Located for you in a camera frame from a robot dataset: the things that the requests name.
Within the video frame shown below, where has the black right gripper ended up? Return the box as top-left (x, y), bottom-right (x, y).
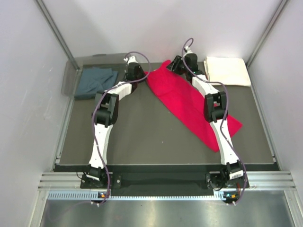
top-left (166, 56), bottom-right (189, 76)

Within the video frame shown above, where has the pink t shirt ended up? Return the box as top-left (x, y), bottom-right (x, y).
top-left (144, 60), bottom-right (243, 153)

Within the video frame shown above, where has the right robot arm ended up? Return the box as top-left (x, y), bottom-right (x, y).
top-left (167, 52), bottom-right (248, 188)

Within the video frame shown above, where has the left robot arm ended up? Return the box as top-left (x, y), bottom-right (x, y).
top-left (86, 61), bottom-right (146, 188)

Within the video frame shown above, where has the grey-blue t shirt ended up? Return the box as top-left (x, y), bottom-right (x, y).
top-left (74, 67), bottom-right (118, 100)

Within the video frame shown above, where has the clear plastic bin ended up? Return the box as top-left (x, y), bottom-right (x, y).
top-left (61, 53), bottom-right (126, 99)

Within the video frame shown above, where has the folded white t shirt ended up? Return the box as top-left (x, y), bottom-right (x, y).
top-left (204, 57), bottom-right (251, 87)

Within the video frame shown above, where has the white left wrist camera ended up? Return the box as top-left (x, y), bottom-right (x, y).
top-left (124, 56), bottom-right (138, 65)

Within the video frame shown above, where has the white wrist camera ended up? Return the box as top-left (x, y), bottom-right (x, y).
top-left (184, 46), bottom-right (193, 55)
top-left (124, 56), bottom-right (138, 65)

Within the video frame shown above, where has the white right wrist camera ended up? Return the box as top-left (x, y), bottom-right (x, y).
top-left (184, 46), bottom-right (193, 55)

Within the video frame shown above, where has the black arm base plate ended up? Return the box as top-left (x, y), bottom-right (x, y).
top-left (80, 164), bottom-right (249, 190)

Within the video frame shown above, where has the left aluminium corner post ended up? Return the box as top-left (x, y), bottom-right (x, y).
top-left (34, 0), bottom-right (80, 70)

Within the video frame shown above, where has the aluminium corner post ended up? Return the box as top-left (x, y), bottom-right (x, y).
top-left (246, 0), bottom-right (290, 69)
top-left (34, 0), bottom-right (80, 70)

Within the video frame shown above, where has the right aluminium corner post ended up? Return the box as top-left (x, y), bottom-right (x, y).
top-left (246, 0), bottom-right (290, 69)

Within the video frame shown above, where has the grey slotted cable duct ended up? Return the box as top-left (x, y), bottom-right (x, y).
top-left (47, 190), bottom-right (235, 201)

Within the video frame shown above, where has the aluminium frame rail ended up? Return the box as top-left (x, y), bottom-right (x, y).
top-left (38, 171), bottom-right (296, 191)

